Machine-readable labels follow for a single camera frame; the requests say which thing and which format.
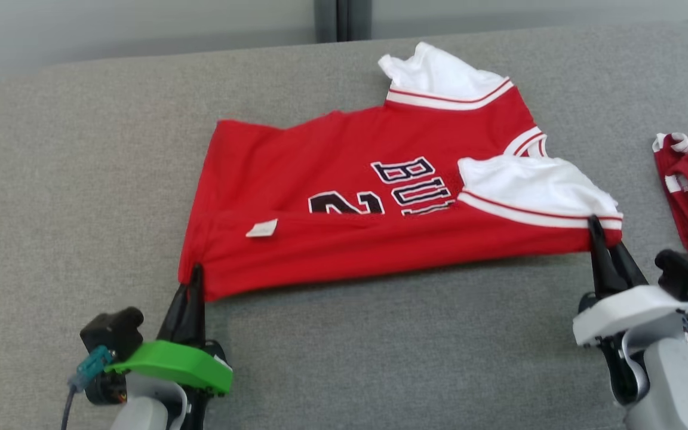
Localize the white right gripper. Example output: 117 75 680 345
572 216 688 348

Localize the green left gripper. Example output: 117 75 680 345
104 265 234 396

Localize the red jersey with white sleeves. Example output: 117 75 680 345
178 41 624 302

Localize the black round left gripper motor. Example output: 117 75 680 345
84 370 128 406

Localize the left cable with teal plug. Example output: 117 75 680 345
60 345 115 430

